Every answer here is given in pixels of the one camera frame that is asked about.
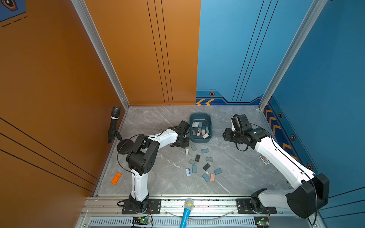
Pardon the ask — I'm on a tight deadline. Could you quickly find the black microphone on stand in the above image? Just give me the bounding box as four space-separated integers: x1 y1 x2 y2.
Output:
107 106 134 155

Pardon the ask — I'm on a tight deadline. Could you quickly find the teal eraser top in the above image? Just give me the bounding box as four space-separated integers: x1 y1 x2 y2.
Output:
201 148 209 154

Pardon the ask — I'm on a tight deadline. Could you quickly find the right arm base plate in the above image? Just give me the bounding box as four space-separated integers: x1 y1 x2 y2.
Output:
236 198 277 214

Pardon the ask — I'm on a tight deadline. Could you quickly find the right green circuit board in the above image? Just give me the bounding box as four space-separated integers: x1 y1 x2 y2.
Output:
254 217 270 228

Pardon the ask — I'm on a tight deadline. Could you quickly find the green circuit board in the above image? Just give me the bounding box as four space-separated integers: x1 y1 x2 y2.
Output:
254 217 270 228
131 217 152 228

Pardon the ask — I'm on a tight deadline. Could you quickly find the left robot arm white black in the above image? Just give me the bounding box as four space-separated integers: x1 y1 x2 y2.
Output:
126 121 190 213

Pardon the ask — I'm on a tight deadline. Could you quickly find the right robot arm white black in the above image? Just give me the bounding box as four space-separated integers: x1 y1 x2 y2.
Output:
222 115 329 219

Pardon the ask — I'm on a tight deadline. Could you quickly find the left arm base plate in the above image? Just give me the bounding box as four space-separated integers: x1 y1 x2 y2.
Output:
122 198 162 215

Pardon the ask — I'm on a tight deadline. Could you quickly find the blue handheld microphone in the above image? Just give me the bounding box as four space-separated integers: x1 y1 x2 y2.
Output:
180 198 194 228

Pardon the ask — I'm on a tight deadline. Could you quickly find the orange plastic tag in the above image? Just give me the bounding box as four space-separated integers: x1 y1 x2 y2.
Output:
111 173 122 185

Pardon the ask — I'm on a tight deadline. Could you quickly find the dark teal storage box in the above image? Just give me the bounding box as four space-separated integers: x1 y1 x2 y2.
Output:
189 113 213 143

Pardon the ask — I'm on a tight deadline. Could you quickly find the colourful printed card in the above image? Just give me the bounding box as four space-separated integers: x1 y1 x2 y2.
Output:
260 155 271 165

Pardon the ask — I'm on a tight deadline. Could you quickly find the left green circuit board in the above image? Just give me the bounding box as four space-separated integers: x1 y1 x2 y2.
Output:
131 217 152 228

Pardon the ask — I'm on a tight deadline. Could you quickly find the light blue eraser bottom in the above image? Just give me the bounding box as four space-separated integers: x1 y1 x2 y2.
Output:
202 173 210 182

